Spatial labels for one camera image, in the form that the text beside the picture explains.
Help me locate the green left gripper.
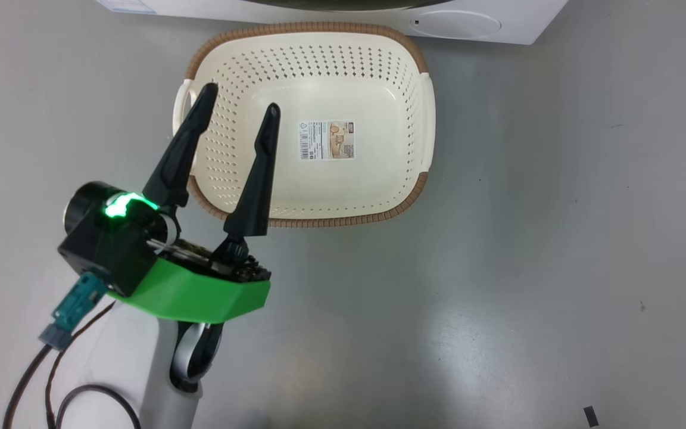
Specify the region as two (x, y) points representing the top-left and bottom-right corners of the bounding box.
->
(107, 82), (282, 325)

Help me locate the cream perforated laundry basket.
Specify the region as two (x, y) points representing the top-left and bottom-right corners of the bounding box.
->
(172, 22), (437, 229)

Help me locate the white front-load washing machine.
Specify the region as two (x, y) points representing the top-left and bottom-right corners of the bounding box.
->
(96, 0), (570, 45)

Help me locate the paper product label sticker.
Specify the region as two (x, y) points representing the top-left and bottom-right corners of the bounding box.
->
(299, 120), (356, 160)

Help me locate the teal left camera connector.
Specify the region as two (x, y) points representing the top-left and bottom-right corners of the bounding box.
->
(38, 273), (108, 351)

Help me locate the thin black left gripper cable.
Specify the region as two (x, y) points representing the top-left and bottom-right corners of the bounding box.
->
(44, 301), (116, 429)

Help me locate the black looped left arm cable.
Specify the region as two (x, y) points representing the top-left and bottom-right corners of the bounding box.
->
(55, 384), (141, 429)

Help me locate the thick black left camera cable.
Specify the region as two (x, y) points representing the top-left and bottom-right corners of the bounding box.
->
(2, 343), (58, 429)

